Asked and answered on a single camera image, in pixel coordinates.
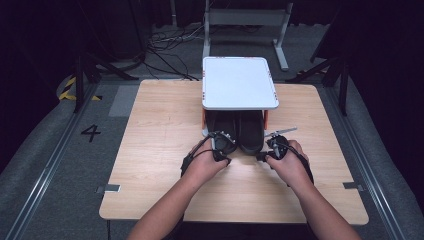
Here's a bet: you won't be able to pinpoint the person's right hand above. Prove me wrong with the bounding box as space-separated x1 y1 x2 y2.
265 139 313 190

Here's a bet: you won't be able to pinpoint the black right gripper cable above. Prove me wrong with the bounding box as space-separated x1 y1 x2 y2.
288 143 315 186

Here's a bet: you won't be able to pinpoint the grey metal stand frame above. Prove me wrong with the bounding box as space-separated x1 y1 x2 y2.
201 0 295 72

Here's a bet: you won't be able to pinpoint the person's left hand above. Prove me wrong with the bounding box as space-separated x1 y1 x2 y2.
185 139 232 184

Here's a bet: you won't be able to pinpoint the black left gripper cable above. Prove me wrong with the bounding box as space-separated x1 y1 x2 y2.
180 134 215 178

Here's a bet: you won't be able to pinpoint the yellow black hazard tape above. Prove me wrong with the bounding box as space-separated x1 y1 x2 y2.
58 76 103 102

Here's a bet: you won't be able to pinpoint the metal floor rail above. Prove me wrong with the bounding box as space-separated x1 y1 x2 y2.
326 85 406 240
4 83 99 240

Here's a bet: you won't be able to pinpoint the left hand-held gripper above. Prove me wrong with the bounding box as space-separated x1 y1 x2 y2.
209 130 238 167

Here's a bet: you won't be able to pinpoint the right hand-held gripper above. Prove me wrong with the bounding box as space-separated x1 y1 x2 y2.
255 126 298 163

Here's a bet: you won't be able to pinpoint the grey tape strip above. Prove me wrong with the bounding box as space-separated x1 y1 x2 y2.
95 183 122 195
342 181 367 192

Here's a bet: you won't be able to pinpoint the black tripod stand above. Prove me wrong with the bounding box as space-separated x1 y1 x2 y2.
285 55 350 117
73 52 140 114

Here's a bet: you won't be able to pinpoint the white shoe rack orange posts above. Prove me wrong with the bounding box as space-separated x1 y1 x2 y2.
200 56 280 138

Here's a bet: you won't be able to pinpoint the black leather shoe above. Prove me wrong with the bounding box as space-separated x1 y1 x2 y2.
237 110 266 156
205 110 240 156

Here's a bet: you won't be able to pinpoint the bundle of black floor cables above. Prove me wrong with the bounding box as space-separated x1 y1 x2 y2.
145 24 205 82

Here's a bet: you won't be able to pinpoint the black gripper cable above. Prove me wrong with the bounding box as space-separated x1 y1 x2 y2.
288 143 315 186
180 134 215 178

